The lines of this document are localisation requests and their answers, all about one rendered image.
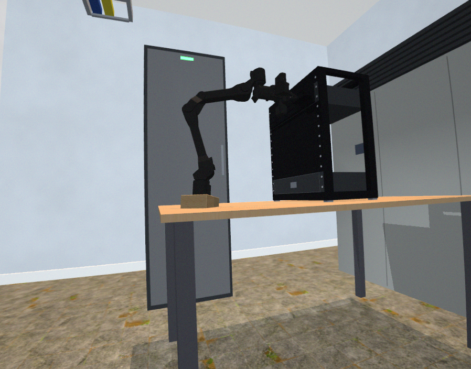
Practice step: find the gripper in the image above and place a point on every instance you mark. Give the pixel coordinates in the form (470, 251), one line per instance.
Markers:
(281, 110)

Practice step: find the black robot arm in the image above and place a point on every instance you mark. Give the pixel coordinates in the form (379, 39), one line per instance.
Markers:
(241, 93)

